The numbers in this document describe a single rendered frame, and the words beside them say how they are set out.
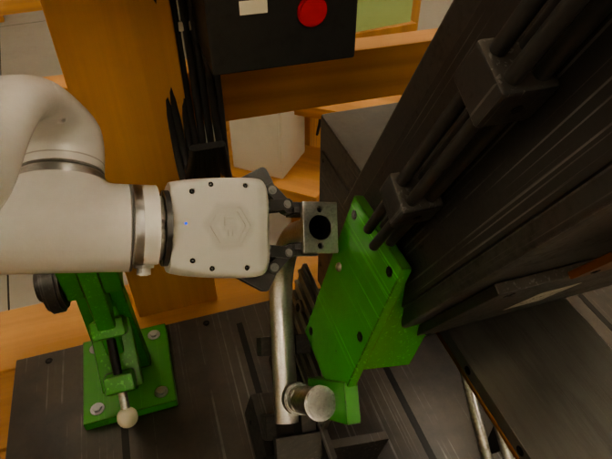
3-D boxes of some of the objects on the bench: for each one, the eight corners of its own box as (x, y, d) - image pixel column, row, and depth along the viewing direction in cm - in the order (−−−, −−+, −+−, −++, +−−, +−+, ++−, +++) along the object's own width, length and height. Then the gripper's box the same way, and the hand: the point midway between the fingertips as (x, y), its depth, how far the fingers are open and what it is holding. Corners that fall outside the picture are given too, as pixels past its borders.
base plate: (777, 402, 81) (785, 395, 79) (-14, 694, 55) (-22, 689, 54) (586, 230, 111) (590, 223, 110) (20, 367, 85) (15, 359, 84)
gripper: (147, 154, 56) (307, 164, 63) (147, 311, 55) (311, 302, 62) (157, 136, 49) (334, 149, 56) (158, 314, 48) (341, 304, 55)
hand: (306, 229), depth 58 cm, fingers closed on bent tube, 3 cm apart
